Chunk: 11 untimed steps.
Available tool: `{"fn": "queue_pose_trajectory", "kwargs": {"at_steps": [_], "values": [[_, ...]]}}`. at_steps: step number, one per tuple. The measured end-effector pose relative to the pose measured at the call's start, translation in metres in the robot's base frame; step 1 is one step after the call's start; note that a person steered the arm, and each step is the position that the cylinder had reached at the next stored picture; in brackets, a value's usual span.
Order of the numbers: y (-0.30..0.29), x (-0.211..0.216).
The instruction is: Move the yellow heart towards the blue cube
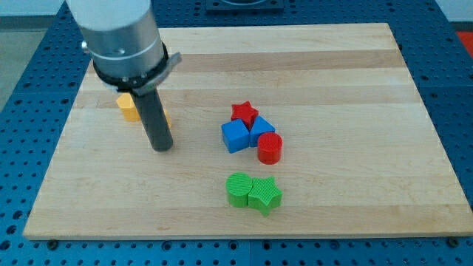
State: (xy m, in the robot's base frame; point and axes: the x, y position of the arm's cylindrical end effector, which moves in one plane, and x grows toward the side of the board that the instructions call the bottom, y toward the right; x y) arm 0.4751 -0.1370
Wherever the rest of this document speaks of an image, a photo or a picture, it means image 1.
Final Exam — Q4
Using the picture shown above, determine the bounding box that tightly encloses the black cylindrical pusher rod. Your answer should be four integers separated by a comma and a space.
131, 90, 174, 152

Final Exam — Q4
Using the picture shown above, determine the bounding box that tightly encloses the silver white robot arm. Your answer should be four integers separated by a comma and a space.
66, 0, 181, 152

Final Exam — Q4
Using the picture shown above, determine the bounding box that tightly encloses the blue cube block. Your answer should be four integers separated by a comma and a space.
221, 119, 250, 154

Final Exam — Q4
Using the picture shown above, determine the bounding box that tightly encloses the yellow block behind rod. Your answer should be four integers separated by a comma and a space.
163, 109, 172, 128

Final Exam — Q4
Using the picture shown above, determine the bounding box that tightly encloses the red star block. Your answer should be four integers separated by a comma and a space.
231, 101, 259, 130

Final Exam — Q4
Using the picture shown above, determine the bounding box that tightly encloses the blue triangle block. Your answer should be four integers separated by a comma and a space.
249, 115, 276, 147

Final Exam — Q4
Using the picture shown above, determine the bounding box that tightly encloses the green cylinder block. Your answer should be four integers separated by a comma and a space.
225, 172, 253, 208

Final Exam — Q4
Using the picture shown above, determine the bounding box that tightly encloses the red cylinder block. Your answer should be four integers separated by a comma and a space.
257, 132, 283, 165

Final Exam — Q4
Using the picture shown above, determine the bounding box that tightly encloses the green star block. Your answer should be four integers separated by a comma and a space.
248, 177, 283, 216

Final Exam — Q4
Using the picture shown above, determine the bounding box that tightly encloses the wooden board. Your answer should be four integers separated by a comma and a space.
23, 23, 472, 240

